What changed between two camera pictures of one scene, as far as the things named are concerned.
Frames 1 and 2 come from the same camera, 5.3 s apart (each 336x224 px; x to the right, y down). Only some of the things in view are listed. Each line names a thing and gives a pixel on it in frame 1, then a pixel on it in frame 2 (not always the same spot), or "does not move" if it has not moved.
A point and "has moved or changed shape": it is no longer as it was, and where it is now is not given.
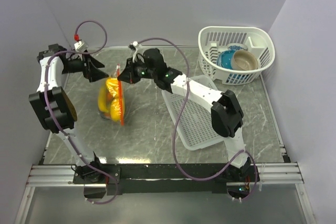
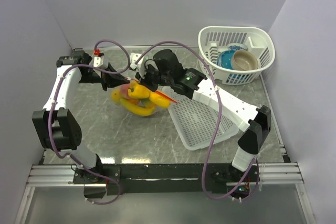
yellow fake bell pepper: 113,86 has moved or changed shape
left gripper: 94,73 → 112,80
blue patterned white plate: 237,46 does not move
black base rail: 99,181 does not move
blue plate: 224,59 does not move
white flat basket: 195,126 does not move
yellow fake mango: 115,109 → 159,100
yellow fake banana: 102,97 → 137,109
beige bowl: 244,60 does not move
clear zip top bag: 111,97 → 135,98
